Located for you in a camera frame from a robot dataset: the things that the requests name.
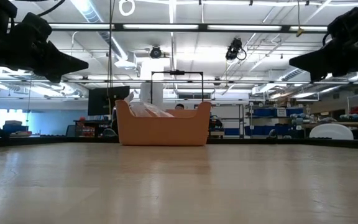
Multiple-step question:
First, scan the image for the black background gantry frame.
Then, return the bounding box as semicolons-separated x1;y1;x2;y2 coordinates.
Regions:
150;70;205;103

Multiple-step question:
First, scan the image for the thin hanging yellow cable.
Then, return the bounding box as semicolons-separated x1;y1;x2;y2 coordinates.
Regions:
106;0;114;116

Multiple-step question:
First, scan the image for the clear plastic zip bag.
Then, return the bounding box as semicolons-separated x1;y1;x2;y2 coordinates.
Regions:
134;101;175;118

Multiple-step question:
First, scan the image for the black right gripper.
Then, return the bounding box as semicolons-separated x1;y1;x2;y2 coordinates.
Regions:
288;6;358;83

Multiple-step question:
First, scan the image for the black overhead frame beam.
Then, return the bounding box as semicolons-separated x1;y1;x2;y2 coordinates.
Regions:
7;22;329;35

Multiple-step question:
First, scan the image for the yellow hanging tag cord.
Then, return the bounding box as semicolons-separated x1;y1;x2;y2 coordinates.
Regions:
296;0;306;39

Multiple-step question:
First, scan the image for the orange plastic bin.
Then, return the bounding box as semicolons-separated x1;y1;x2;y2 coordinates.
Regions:
115;99;213;147

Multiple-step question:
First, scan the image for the white column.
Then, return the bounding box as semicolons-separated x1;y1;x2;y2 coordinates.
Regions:
139;58;165;106

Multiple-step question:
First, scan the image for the white cable loop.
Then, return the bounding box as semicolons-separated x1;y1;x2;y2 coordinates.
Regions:
118;0;135;17

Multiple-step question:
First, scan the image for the black overhead camera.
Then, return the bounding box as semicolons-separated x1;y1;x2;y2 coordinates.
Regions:
149;45;163;60

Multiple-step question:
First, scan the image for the black camera with cable loop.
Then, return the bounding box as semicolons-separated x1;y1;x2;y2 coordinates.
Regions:
225;37;248;62

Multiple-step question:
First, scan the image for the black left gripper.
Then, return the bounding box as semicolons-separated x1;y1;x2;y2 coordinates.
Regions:
0;12;90;84

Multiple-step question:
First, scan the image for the metal shelf rack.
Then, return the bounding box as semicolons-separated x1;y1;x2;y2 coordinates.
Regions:
248;100;306;138

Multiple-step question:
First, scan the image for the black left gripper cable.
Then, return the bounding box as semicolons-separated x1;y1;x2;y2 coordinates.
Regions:
37;0;67;18

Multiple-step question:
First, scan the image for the blue storage bin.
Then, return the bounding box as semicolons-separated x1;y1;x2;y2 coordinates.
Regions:
253;108;274;118
285;107;305;118

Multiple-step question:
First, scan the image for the black monitor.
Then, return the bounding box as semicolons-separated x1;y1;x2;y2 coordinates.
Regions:
87;85;131;117

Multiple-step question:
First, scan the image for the white plastic container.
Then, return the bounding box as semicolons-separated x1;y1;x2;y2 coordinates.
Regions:
309;123;355;141

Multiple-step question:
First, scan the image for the blue background box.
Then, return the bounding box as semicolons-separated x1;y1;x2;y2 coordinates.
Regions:
2;120;29;135

